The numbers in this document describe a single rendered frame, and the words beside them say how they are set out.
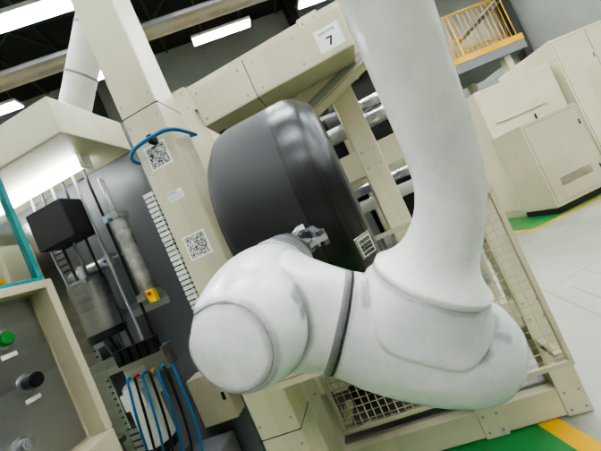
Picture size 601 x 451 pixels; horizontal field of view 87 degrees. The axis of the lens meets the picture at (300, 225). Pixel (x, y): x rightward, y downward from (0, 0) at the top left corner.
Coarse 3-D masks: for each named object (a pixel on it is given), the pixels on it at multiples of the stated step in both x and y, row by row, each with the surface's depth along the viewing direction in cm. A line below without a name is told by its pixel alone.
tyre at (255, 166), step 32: (256, 128) 75; (288, 128) 70; (320, 128) 73; (224, 160) 73; (256, 160) 70; (288, 160) 67; (320, 160) 67; (224, 192) 70; (256, 192) 68; (288, 192) 66; (320, 192) 65; (352, 192) 71; (224, 224) 71; (256, 224) 68; (288, 224) 67; (320, 224) 66; (352, 224) 68; (320, 256) 68; (352, 256) 69
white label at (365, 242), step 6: (360, 234) 68; (366, 234) 68; (354, 240) 68; (360, 240) 68; (366, 240) 69; (372, 240) 70; (360, 246) 69; (366, 246) 70; (372, 246) 70; (360, 252) 70; (366, 252) 70; (372, 252) 71; (366, 258) 71
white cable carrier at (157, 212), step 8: (152, 192) 97; (152, 200) 97; (152, 208) 97; (160, 208) 98; (152, 216) 97; (160, 216) 101; (160, 224) 97; (160, 232) 97; (168, 232) 96; (168, 240) 97; (168, 248) 97; (176, 248) 100; (176, 256) 96; (176, 264) 96; (184, 264) 97; (184, 272) 96; (184, 288) 96; (192, 288) 100; (192, 296) 96
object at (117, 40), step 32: (96, 0) 96; (128, 0) 106; (96, 32) 96; (128, 32) 95; (128, 64) 95; (128, 96) 95; (160, 96) 98; (128, 128) 96; (160, 128) 94; (192, 160) 99; (160, 192) 95; (192, 192) 93; (192, 224) 94; (224, 256) 93; (256, 416) 93; (288, 416) 91; (288, 448) 92; (320, 448) 97
